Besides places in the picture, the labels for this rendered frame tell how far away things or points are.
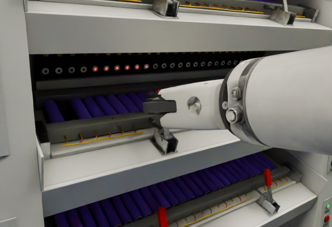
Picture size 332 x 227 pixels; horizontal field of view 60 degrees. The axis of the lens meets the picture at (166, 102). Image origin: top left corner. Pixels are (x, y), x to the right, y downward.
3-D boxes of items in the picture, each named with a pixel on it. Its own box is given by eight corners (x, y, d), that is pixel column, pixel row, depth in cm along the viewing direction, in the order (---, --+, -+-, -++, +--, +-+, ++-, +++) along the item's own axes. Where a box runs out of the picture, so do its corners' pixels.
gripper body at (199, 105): (222, 149, 26) (156, 136, 35) (290, 131, 31) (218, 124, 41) (215, 65, 25) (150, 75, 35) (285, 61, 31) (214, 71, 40)
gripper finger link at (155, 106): (140, 115, 32) (145, 110, 37) (211, 108, 31) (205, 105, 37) (139, 104, 31) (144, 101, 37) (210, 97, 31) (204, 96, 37)
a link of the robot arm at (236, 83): (244, 156, 24) (219, 151, 27) (304, 138, 29) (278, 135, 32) (236, 56, 24) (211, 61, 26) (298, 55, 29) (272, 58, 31)
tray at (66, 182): (318, 133, 67) (337, 98, 63) (41, 218, 34) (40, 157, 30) (255, 93, 81) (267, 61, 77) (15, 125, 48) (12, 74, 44)
